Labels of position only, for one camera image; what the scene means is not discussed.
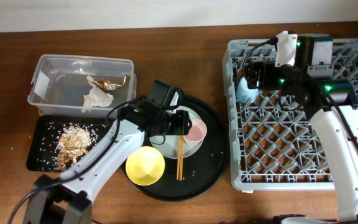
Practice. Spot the blue cup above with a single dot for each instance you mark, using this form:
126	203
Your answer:
244	94

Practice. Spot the grey dishwasher rack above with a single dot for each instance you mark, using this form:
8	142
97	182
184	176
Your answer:
273	146

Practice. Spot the white label on bin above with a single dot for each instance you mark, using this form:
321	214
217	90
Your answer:
41	85

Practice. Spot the gold foil wrapper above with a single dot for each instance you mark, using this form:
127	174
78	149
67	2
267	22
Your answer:
105	84

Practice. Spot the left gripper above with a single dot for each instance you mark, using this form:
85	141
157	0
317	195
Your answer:
184	124

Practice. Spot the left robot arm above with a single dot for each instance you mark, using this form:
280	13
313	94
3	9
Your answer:
69	198

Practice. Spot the food scraps and rice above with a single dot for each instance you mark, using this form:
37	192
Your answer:
64	144

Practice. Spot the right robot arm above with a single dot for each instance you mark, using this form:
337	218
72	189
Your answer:
303	68

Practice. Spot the round black tray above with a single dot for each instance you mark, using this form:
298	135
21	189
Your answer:
202	169

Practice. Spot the pink cup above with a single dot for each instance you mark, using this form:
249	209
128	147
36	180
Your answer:
196	133

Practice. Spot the black rectangular tray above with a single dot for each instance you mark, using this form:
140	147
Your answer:
41	126

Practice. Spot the grey plate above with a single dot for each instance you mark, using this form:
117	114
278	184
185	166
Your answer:
169	147

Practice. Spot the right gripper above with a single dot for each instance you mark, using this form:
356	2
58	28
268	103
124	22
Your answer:
268	68

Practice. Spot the wooden chopstick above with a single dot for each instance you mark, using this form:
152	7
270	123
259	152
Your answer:
181	157
178	163

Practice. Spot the clear plastic bin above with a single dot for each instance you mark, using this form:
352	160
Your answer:
68	84

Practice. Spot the yellow bowl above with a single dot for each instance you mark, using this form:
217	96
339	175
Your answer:
145	166

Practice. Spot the white tissue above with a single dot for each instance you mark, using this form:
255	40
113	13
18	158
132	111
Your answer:
97	98

